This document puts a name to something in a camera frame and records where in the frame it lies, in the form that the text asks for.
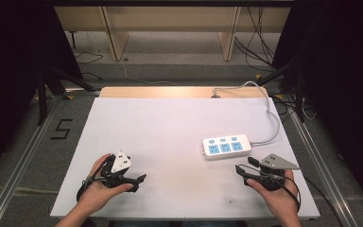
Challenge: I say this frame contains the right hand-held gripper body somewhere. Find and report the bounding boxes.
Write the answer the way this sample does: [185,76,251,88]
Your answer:
[255,153,301,192]

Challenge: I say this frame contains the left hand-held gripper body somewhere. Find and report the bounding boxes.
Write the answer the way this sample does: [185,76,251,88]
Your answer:
[100,150,137,189]

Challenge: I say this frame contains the person's right hand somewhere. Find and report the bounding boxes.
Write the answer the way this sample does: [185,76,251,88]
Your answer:
[246,169,301,219]

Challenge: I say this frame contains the person's left hand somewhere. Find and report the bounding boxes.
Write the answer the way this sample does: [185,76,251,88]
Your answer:
[77,153,134,216]

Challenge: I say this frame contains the white power strip blue sockets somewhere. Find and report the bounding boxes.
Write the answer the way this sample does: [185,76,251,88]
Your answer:
[199,134,252,161]

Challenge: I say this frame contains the white table cover sheet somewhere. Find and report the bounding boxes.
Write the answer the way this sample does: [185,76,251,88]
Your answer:
[49,96,321,220]

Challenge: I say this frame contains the black tape floor mark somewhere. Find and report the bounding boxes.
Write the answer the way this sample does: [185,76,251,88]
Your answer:
[50,118,74,141]

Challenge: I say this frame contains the black metal stand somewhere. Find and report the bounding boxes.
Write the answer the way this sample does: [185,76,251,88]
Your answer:
[36,64,96,127]
[256,58,307,123]

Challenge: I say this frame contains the dark curtain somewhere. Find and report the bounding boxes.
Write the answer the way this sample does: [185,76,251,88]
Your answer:
[272,0,363,218]
[0,0,84,187]

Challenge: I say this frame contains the light wooden desk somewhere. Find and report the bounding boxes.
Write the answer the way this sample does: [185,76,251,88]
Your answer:
[54,6,292,62]

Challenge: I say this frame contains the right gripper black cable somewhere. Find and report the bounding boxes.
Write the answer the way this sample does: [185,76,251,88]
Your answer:
[237,164,345,227]

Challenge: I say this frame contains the grey power strip cable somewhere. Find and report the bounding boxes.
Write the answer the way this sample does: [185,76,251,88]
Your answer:
[212,80,281,148]

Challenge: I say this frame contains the aluminium floor rail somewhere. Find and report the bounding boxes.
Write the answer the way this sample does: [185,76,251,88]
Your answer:
[0,94,64,227]
[286,110,362,227]

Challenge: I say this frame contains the white floor cable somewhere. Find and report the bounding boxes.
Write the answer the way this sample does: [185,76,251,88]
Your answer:
[118,59,178,87]

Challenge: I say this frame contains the thin black floor cable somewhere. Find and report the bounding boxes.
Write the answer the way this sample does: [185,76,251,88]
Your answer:
[73,51,104,81]

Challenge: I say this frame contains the bundle of black floor cables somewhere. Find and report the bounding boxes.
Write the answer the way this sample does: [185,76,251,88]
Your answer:
[233,6,277,73]

